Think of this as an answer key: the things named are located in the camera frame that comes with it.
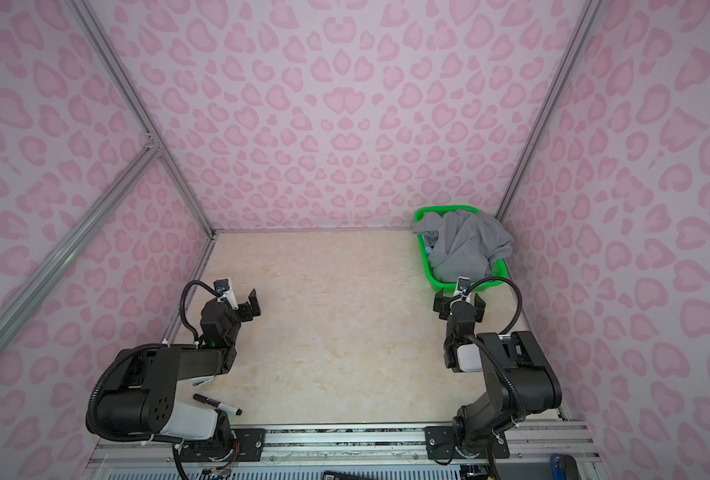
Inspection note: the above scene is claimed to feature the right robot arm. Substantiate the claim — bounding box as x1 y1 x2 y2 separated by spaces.
424 292 562 465

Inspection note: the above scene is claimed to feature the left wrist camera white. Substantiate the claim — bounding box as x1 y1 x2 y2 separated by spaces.
214 278 239 310

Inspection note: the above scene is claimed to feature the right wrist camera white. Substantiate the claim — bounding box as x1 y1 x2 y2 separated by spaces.
454 277 473 301

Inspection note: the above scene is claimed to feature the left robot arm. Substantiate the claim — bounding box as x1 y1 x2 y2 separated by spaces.
85 282 262 460

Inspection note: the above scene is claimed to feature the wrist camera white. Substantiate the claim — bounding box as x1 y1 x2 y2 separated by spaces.
214 278 239 310
454 277 473 301

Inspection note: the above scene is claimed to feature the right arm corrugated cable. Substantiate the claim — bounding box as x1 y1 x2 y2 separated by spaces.
466 275 524 336

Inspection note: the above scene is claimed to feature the blue tool at edge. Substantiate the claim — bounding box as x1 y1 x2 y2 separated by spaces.
550 454 581 480

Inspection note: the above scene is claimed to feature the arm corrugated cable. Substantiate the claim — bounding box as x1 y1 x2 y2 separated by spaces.
179 280 221 344
466 275 524 336

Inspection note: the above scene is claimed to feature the grey long sleeve shirt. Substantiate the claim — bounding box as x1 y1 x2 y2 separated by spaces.
413 209 515 284

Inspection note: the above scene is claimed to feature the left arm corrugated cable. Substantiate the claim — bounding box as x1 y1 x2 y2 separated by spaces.
179 280 221 344

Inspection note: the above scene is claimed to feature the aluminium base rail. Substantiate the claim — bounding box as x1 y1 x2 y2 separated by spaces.
82 420 607 479

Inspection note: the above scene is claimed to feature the green plastic basket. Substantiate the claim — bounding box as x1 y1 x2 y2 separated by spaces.
413 205 510 294

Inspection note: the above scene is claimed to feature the black marker pen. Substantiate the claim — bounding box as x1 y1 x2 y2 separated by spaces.
193 393 243 416

